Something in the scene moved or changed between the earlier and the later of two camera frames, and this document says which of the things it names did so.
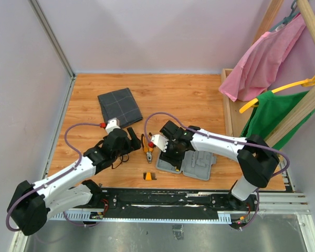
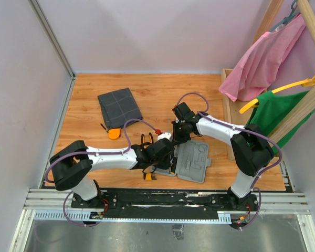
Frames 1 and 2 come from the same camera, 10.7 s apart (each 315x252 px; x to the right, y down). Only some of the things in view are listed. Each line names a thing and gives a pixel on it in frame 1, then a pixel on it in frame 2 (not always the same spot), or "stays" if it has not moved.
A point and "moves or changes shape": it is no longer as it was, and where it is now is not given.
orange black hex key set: x=149 y=176 stays
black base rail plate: x=169 y=202 stays
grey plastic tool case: x=195 y=163 moves or changes shape
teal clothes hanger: x=292 y=14 stays
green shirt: x=269 y=111 stays
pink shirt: x=253 y=76 stays
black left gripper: x=135 y=141 to x=166 y=165
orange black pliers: x=148 y=150 stays
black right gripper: x=175 y=160 to x=178 y=139
